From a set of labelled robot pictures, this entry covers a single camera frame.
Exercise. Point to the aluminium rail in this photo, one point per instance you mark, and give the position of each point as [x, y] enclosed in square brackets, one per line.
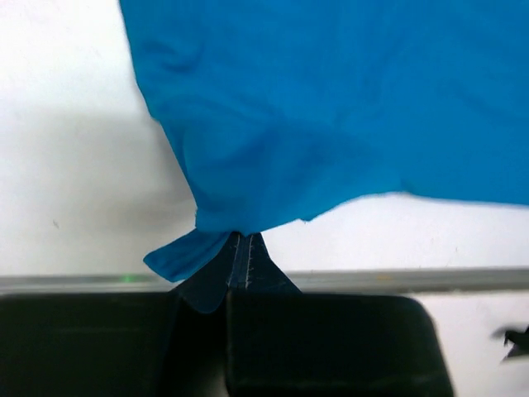
[460, 280]

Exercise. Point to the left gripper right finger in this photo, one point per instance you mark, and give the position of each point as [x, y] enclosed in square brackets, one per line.
[283, 342]

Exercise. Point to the blue t shirt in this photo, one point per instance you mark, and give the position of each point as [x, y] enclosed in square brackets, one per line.
[282, 110]

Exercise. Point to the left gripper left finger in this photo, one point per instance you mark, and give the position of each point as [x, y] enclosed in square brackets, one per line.
[103, 336]

